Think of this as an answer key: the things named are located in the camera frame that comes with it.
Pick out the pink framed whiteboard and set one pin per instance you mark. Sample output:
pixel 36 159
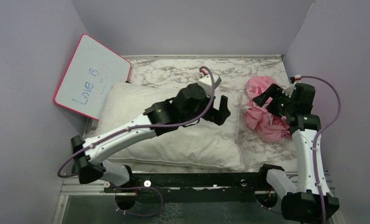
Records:
pixel 91 73

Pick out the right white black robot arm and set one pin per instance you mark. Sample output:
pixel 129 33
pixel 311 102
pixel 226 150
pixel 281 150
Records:
pixel 310 200

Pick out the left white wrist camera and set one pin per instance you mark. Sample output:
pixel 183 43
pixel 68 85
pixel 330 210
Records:
pixel 206 83

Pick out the black mounting rail base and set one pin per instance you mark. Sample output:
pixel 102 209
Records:
pixel 162 188

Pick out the white pillow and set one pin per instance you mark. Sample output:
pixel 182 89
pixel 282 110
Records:
pixel 204 145

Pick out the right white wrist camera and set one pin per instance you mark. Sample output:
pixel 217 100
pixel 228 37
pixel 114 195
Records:
pixel 290 89

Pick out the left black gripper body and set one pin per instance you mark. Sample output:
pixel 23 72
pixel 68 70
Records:
pixel 206 101

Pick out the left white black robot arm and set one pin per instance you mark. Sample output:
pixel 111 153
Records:
pixel 90 156

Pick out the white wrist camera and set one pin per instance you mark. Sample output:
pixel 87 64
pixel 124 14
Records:
pixel 206 83
pixel 290 89

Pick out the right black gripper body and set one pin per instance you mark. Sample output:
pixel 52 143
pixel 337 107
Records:
pixel 287 105

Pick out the pink floral pillowcase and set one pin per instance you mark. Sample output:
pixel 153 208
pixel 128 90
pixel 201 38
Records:
pixel 269 127

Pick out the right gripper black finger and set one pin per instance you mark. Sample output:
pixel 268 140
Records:
pixel 271 92
pixel 274 107

